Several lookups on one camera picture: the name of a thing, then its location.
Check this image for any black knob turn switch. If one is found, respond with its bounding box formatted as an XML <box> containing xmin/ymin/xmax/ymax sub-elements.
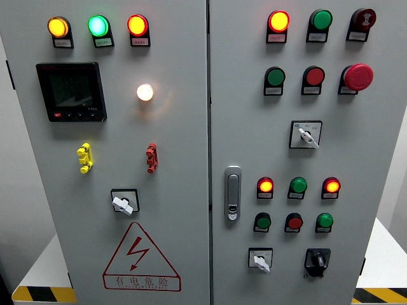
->
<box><xmin>303</xmin><ymin>248</ymin><xmax>331</xmax><ymax>278</ymax></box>

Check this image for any pale grey cabinet door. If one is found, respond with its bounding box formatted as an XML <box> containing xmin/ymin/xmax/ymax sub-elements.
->
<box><xmin>0</xmin><ymin>0</ymin><xmax>211</xmax><ymax>305</ymax></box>

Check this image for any silver door lock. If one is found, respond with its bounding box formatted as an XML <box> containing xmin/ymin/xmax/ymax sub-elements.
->
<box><xmin>224</xmin><ymin>165</ymin><xmax>243</xmax><ymax>222</ymax></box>

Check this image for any pale grey door with lock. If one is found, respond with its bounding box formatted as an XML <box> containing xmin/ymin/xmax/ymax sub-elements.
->
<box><xmin>208</xmin><ymin>0</ymin><xmax>407</xmax><ymax>305</ymax></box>

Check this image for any small red indicator lamp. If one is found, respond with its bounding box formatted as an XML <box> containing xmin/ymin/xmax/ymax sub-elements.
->
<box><xmin>257</xmin><ymin>177</ymin><xmax>275</xmax><ymax>194</ymax></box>
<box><xmin>322</xmin><ymin>177</ymin><xmax>341</xmax><ymax>194</ymax></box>

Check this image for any white indicator lamp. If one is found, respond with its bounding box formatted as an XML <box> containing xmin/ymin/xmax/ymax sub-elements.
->
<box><xmin>136</xmin><ymin>83</ymin><xmax>155</xmax><ymax>102</ymax></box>

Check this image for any small green push button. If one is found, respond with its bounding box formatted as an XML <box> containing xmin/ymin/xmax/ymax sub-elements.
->
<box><xmin>255</xmin><ymin>212</ymin><xmax>272</xmax><ymax>229</ymax></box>

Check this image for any small green indicator lamp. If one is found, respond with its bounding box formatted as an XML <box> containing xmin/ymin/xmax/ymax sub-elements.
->
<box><xmin>289</xmin><ymin>177</ymin><xmax>308</xmax><ymax>194</ymax></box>
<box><xmin>316</xmin><ymin>212</ymin><xmax>334</xmax><ymax>229</ymax></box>

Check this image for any large green push button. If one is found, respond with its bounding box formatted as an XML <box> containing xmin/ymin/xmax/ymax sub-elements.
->
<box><xmin>265</xmin><ymin>66</ymin><xmax>286</xmax><ymax>86</ymax></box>

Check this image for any small red push button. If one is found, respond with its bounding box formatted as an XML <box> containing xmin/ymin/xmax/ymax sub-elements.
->
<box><xmin>286</xmin><ymin>212</ymin><xmax>304</xmax><ymax>230</ymax></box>

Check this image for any red warning triangle sticker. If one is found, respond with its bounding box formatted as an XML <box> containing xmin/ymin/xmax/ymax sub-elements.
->
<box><xmin>102</xmin><ymin>221</ymin><xmax>182</xmax><ymax>292</ymax></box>

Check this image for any large red push button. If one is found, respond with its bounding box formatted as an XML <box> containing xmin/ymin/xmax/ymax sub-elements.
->
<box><xmin>303</xmin><ymin>65</ymin><xmax>326</xmax><ymax>86</ymax></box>

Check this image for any large red indicator lamp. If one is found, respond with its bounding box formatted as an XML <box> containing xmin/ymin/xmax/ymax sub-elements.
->
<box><xmin>127</xmin><ymin>14</ymin><xmax>149</xmax><ymax>37</ymax></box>
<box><xmin>267</xmin><ymin>10</ymin><xmax>291</xmax><ymax>34</ymax></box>

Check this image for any black digital display meter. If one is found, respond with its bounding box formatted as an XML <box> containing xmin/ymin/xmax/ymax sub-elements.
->
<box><xmin>35</xmin><ymin>62</ymin><xmax>107</xmax><ymax>123</ymax></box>

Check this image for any large green indicator lamp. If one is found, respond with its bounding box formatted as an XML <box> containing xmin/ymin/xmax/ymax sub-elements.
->
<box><xmin>87</xmin><ymin>15</ymin><xmax>111</xmax><ymax>37</ymax></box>
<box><xmin>309</xmin><ymin>9</ymin><xmax>333</xmax><ymax>32</ymax></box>

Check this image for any large red stop button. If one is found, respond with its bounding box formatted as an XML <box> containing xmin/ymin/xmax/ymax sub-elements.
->
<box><xmin>343</xmin><ymin>63</ymin><xmax>375</xmax><ymax>92</ymax></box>

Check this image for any large yellow indicator lamp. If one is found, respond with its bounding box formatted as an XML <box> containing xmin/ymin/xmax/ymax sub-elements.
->
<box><xmin>47</xmin><ymin>16</ymin><xmax>70</xmax><ymax>39</ymax></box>

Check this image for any dark red buzzer lamp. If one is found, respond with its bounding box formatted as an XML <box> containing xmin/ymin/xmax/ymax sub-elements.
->
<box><xmin>352</xmin><ymin>8</ymin><xmax>377</xmax><ymax>32</ymax></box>

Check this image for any black yellow striped tape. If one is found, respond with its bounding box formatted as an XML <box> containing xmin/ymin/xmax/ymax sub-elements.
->
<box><xmin>352</xmin><ymin>287</ymin><xmax>407</xmax><ymax>304</ymax></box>
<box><xmin>11</xmin><ymin>285</ymin><xmax>78</xmax><ymax>304</ymax></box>

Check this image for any small red handle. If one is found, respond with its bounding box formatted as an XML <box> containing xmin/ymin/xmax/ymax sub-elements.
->
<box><xmin>146</xmin><ymin>142</ymin><xmax>159</xmax><ymax>174</ymax></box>

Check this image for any large white-handled turn switch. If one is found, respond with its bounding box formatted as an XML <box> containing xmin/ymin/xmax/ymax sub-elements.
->
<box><xmin>288</xmin><ymin>119</ymin><xmax>323</xmax><ymax>150</ymax></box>

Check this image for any small yellow handle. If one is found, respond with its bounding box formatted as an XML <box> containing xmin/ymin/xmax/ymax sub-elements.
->
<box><xmin>76</xmin><ymin>142</ymin><xmax>94</xmax><ymax>174</ymax></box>

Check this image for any small white-handled turn switch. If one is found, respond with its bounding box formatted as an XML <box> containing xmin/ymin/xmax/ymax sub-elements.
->
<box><xmin>247</xmin><ymin>247</ymin><xmax>273</xmax><ymax>273</ymax></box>

